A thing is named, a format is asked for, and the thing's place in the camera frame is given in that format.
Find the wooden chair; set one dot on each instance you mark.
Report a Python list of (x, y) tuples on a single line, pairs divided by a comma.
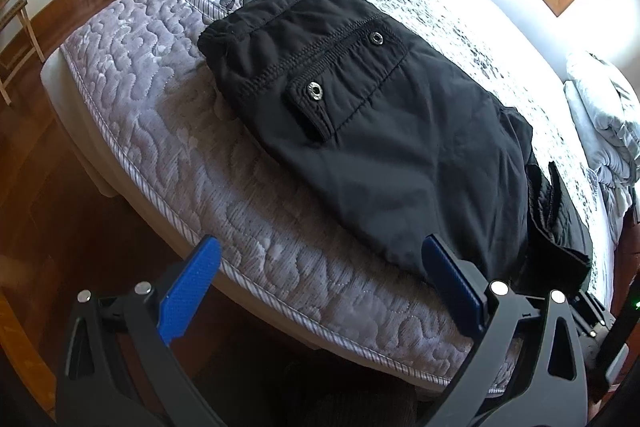
[(14, 16)]

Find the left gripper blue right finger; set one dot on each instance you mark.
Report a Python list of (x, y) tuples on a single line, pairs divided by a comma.
[(525, 367)]

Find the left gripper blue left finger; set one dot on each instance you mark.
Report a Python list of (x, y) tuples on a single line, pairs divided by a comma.
[(117, 367)]

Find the folded grey comforter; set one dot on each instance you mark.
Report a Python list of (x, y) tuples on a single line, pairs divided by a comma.
[(605, 109)]

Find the black quilted pants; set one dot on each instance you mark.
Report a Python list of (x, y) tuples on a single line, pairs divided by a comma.
[(397, 140)]

